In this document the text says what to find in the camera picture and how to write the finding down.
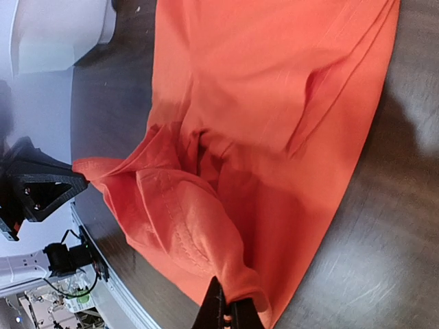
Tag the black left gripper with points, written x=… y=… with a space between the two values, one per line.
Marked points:
x=34 y=196

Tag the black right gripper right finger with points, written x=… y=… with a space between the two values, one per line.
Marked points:
x=244 y=315

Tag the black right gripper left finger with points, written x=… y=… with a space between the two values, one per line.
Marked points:
x=213 y=308

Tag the orange t-shirt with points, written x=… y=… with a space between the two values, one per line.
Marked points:
x=260 y=110

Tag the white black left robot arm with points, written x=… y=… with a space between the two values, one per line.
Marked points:
x=53 y=261

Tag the white plastic laundry bin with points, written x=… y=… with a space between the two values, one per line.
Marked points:
x=47 y=36

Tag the green white packet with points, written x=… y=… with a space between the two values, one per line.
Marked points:
x=79 y=304

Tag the aluminium front rail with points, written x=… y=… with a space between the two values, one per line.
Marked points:
x=123 y=297

